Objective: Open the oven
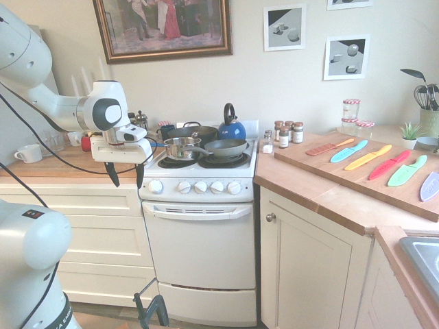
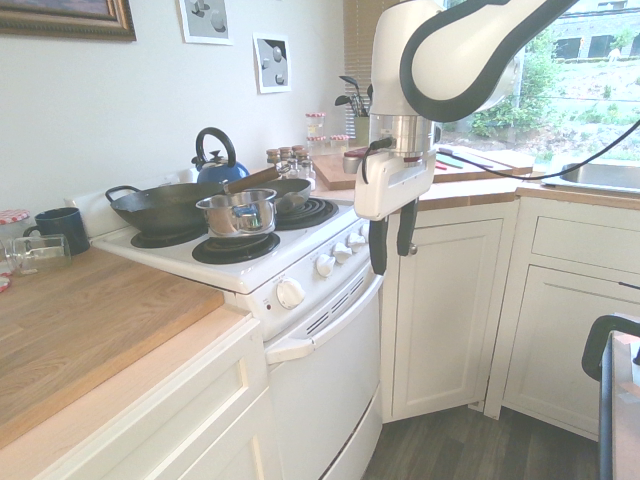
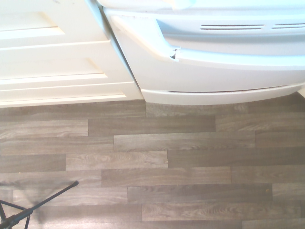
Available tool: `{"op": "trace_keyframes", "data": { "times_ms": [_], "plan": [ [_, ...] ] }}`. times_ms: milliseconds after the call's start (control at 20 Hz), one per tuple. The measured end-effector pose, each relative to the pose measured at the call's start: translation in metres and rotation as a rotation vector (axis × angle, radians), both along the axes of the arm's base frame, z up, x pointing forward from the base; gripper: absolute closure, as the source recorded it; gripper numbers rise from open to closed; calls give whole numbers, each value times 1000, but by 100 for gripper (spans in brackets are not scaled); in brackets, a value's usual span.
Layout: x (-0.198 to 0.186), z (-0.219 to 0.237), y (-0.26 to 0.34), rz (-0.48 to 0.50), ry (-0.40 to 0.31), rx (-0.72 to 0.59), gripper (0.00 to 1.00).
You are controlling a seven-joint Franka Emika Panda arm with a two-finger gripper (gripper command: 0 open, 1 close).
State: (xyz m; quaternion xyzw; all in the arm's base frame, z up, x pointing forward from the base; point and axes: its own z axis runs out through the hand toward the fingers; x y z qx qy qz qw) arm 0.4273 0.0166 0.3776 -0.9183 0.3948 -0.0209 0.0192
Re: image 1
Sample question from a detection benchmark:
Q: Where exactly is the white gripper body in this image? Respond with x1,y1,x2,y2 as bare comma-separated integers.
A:
89,125,154,163

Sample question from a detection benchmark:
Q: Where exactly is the white oven stove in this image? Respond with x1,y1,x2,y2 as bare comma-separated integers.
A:
138,119,260,328

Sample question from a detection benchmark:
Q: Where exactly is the white oven door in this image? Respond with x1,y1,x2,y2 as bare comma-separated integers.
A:
141,200,257,290

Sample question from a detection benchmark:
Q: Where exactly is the white oven bottom drawer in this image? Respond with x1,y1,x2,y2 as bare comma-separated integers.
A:
157,281,258,328

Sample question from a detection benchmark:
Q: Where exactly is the french press coffee maker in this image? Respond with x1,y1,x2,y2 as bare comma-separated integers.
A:
134,110,149,132

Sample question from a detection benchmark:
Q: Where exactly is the steel saucepan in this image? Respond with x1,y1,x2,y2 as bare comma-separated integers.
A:
163,136,210,161

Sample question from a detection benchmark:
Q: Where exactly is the dark blue mug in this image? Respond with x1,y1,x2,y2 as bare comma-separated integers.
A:
156,125,176,141

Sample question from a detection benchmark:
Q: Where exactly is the clear drinking glass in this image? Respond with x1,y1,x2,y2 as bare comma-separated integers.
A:
43,129,66,157

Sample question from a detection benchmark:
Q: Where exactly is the cream drawer cabinet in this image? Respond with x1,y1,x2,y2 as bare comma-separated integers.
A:
0,182,157,308

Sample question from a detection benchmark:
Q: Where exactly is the dark wok pan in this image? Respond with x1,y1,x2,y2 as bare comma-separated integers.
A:
167,121,219,145

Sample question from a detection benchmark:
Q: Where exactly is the white coffee cup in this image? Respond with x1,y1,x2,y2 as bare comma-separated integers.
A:
14,144,44,164

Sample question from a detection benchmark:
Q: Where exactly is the grey frying pan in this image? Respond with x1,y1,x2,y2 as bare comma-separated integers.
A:
203,138,248,158

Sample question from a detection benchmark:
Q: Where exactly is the gold framed painting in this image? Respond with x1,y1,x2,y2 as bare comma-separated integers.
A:
92,0,234,65

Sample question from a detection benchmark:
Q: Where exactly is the black clamp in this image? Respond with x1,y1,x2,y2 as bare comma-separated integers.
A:
132,278,169,329

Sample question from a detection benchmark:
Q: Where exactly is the red-orange knife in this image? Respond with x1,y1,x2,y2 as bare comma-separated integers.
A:
305,138,355,156

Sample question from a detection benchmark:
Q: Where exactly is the cream corner cabinet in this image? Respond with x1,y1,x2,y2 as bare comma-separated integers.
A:
259,184,439,329

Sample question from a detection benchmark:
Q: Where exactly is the grey cubes art print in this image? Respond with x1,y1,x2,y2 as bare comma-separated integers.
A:
263,3,308,53

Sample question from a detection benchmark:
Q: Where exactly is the blue knife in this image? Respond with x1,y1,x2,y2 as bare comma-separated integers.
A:
330,139,369,164

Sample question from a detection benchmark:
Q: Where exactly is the short jar checkered lid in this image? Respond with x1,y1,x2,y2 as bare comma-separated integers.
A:
340,117,359,136
355,120,375,139

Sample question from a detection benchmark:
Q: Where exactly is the wooden cutting board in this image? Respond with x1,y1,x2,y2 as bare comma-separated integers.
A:
274,132,439,223

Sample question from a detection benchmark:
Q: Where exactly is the tall jar checkered lid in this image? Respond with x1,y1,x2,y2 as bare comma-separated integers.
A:
342,98,361,121

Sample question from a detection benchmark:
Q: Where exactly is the yellow knife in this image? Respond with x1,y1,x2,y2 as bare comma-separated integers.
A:
344,144,393,171

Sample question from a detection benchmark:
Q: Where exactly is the grey sphere art print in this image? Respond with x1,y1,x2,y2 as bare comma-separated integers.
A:
322,34,371,82

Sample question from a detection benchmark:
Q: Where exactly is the red knife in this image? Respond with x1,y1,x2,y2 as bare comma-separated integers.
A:
368,149,412,181

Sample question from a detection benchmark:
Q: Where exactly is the green knife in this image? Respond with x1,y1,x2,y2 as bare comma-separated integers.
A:
387,154,429,188

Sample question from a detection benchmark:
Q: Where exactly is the cropped grey art print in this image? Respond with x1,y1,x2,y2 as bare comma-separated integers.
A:
326,0,375,12

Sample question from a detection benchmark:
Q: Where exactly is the small potted succulent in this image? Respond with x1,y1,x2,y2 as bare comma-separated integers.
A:
399,121,425,150

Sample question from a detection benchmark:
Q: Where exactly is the light blue bowl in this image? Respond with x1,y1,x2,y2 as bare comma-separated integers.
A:
414,136,439,152

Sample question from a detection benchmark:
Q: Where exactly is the purple knife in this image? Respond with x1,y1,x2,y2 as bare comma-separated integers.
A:
419,171,439,203

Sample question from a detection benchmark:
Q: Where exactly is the black whisk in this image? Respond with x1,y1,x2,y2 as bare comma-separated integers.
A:
413,84,430,110

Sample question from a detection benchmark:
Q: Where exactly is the green utensil holder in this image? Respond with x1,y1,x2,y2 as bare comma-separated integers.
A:
419,107,439,138

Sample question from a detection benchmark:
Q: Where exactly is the steel sink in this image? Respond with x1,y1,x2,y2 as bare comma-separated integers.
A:
398,236,439,304

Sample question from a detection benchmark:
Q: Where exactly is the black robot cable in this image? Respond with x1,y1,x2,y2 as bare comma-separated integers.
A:
0,81,165,329

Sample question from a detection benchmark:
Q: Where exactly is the blue kettle black handle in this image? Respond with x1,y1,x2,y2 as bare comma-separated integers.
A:
217,102,247,141

